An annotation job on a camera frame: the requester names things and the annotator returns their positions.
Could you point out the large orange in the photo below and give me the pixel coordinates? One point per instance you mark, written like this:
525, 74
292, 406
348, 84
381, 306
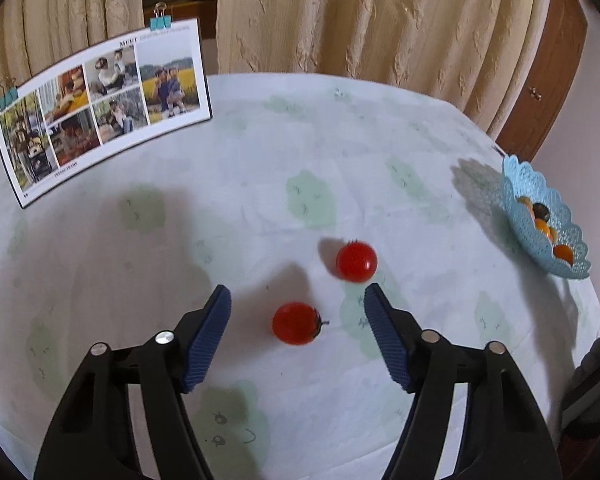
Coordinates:
563, 254

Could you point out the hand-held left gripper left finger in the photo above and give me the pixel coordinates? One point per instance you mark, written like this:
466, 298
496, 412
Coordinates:
205, 345

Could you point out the wide beige curtain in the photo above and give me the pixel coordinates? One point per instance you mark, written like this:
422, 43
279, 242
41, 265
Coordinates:
380, 15

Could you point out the teal binder clip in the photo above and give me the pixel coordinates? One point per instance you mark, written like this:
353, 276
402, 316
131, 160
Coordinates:
9, 97
160, 22

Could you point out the dark wooden furniture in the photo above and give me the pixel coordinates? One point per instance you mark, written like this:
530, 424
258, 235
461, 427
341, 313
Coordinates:
185, 15

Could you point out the yellow-green lemon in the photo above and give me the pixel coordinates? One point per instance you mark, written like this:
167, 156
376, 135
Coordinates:
524, 201

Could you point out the brown wrinkled fruit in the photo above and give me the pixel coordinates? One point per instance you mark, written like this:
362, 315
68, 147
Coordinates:
541, 210

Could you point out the red tomato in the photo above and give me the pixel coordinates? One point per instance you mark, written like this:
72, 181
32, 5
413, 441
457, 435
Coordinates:
295, 323
356, 261

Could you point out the photo collage board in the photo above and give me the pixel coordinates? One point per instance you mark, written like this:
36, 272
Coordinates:
110, 105

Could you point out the blue perforated plastic basket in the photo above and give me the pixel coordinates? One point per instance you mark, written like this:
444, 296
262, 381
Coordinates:
517, 215

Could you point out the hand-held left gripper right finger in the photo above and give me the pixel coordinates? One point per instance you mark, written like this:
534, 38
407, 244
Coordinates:
387, 340

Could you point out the wooden cabinet door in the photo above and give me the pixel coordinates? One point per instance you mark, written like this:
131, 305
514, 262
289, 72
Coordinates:
550, 70

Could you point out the narrow beige curtain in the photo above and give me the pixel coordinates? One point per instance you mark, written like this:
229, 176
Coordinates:
60, 15

